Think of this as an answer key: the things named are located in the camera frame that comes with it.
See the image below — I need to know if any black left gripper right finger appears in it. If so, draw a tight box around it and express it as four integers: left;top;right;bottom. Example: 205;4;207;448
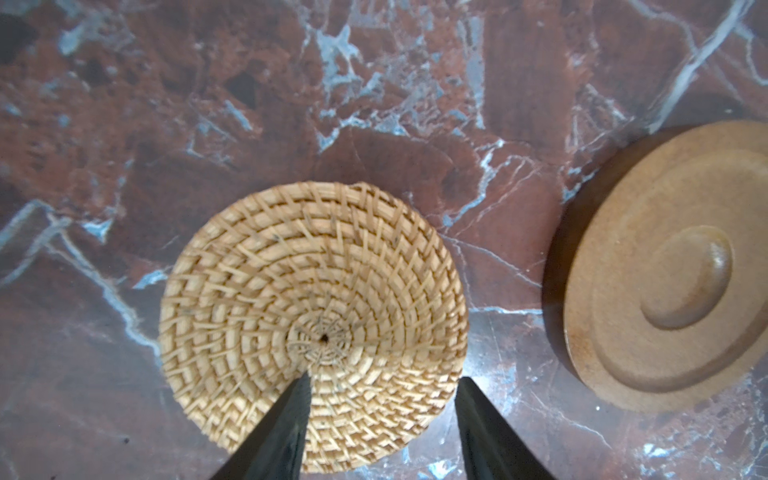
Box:
455;377;554;480

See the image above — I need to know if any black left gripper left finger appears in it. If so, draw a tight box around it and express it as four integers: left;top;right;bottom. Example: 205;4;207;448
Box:
211;372;312;480

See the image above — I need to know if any woven rattan round coaster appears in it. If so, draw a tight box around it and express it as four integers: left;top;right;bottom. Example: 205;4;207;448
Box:
158;182;469;474

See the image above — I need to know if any brown wooden round coaster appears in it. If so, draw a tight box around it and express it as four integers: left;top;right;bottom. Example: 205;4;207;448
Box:
543;120;767;412

